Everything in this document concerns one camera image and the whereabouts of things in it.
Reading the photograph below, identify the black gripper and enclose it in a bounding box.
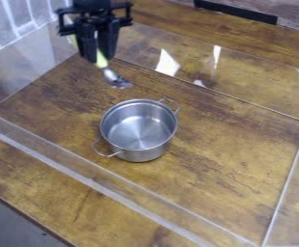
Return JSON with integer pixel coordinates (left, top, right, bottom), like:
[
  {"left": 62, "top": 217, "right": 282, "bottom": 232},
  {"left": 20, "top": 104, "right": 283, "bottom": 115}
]
[{"left": 56, "top": 0, "right": 132, "bottom": 63}]

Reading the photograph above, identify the green handled metal spoon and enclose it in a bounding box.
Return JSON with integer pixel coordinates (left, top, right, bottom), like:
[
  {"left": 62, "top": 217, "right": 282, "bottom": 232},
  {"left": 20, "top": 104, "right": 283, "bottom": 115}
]
[{"left": 68, "top": 35, "right": 132, "bottom": 89}]

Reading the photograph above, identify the small steel pot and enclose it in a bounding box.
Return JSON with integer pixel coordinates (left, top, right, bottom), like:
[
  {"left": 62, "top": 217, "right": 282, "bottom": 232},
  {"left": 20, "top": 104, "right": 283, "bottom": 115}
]
[{"left": 94, "top": 98, "right": 180, "bottom": 163}]

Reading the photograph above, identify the black bar in background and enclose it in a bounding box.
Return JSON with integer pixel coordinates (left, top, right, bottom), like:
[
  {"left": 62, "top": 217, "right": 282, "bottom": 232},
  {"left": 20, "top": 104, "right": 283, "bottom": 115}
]
[{"left": 194, "top": 0, "right": 279, "bottom": 25}]

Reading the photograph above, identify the clear acrylic enclosure wall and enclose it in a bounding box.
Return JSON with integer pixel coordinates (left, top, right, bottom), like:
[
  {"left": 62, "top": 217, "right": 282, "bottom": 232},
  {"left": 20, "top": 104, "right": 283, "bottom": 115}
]
[{"left": 0, "top": 0, "right": 299, "bottom": 247}]

